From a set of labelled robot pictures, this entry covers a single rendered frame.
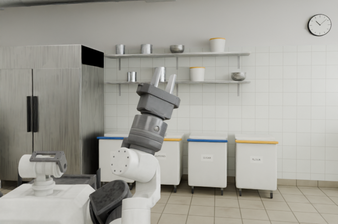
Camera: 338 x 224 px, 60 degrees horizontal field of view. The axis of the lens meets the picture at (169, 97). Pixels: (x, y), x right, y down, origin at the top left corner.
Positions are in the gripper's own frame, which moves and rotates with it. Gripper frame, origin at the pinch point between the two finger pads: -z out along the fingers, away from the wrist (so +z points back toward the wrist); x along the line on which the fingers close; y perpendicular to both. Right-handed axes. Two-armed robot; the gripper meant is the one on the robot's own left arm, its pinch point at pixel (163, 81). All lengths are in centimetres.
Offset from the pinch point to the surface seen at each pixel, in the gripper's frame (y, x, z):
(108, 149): 341, -104, 0
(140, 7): 345, -79, -229
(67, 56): 341, -6, -101
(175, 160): 283, -181, -10
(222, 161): 242, -227, -25
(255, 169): 216, -263, -27
